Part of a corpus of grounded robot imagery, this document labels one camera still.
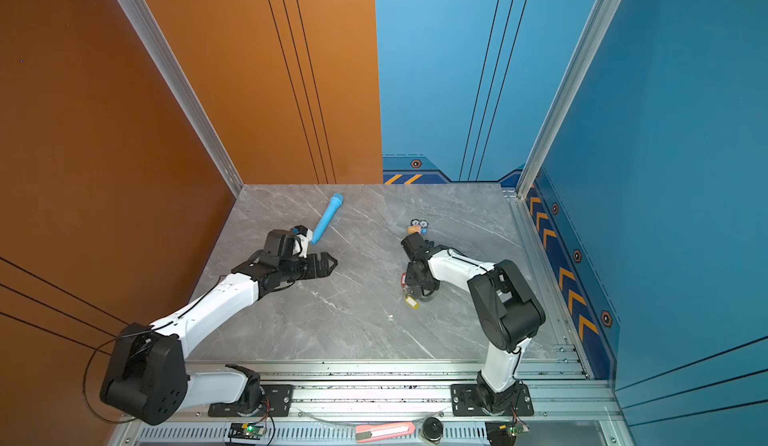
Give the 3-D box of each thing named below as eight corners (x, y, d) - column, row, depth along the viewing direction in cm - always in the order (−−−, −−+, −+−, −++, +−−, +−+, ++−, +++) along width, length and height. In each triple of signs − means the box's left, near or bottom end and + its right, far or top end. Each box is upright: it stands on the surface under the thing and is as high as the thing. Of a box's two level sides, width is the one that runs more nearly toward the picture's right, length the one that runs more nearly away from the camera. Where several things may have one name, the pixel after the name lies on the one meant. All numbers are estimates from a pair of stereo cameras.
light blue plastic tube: (308, 241, 106) (306, 236, 104) (335, 197, 120) (334, 192, 118) (317, 244, 106) (316, 239, 103) (344, 199, 120) (343, 194, 117)
